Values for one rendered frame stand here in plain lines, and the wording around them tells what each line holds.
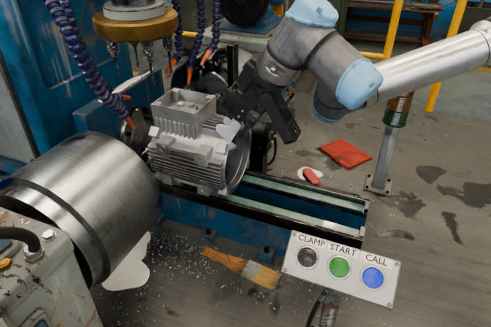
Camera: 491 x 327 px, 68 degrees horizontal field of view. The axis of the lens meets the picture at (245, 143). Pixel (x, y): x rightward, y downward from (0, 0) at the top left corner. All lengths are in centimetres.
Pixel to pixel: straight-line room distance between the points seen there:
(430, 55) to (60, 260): 70
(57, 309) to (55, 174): 21
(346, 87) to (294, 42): 11
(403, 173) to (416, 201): 14
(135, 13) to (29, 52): 25
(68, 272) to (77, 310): 8
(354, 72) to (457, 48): 27
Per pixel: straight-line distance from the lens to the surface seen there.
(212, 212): 94
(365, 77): 58
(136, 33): 79
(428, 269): 102
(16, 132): 103
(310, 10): 60
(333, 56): 59
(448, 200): 124
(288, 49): 62
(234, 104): 71
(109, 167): 69
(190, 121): 83
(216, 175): 82
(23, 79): 92
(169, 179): 90
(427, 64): 76
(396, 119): 105
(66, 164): 69
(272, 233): 90
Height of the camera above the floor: 153
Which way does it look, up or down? 33 degrees down
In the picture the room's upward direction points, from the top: straight up
